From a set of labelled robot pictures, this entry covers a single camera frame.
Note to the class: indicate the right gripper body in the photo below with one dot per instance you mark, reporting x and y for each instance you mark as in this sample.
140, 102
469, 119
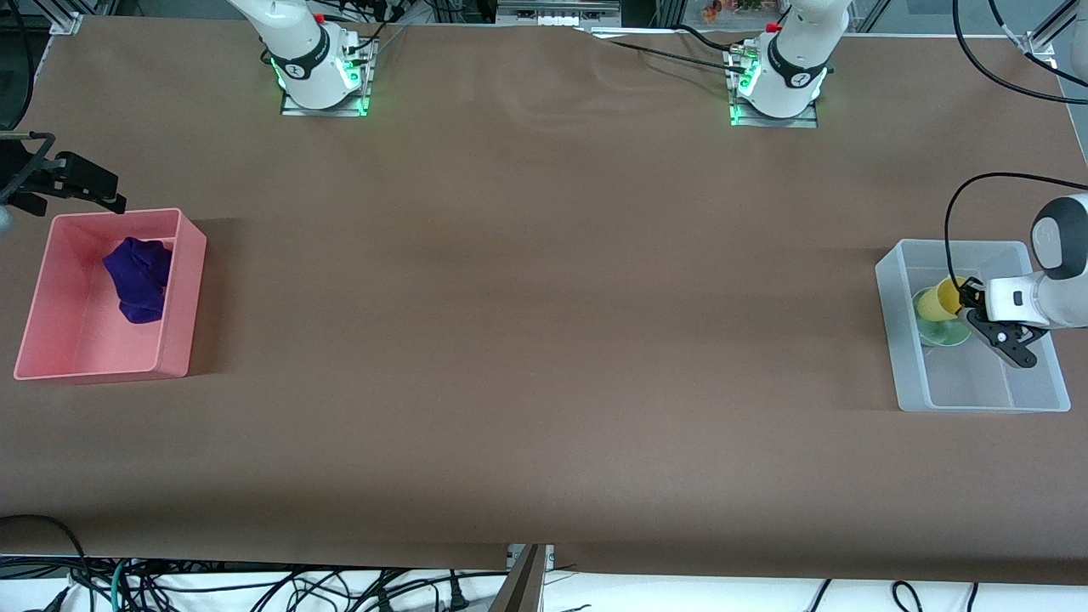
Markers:
19, 167

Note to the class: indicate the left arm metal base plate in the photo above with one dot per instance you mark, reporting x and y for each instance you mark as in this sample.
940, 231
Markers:
803, 121

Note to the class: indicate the white power strip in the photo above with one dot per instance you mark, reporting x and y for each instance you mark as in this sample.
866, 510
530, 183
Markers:
557, 13

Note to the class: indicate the wooden post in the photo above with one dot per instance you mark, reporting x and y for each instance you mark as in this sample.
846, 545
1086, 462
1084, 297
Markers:
523, 586

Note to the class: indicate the green bowl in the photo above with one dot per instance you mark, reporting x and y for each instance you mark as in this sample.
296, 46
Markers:
939, 333

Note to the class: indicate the clear plastic bin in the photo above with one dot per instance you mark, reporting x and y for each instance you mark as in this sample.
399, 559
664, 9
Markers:
969, 382

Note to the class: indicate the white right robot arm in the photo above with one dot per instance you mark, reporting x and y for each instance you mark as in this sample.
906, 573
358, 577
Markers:
306, 59

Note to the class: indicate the pink plastic bin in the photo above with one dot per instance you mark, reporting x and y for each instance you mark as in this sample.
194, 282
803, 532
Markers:
76, 340

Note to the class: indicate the yellow cup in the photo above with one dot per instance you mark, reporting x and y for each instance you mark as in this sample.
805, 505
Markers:
942, 299

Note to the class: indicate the purple cloth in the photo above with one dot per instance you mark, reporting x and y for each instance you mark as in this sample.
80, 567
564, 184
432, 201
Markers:
140, 276

